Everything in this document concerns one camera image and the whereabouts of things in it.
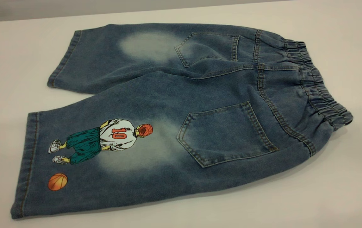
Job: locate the blue denim shorts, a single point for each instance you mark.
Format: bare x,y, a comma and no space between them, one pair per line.
168,104

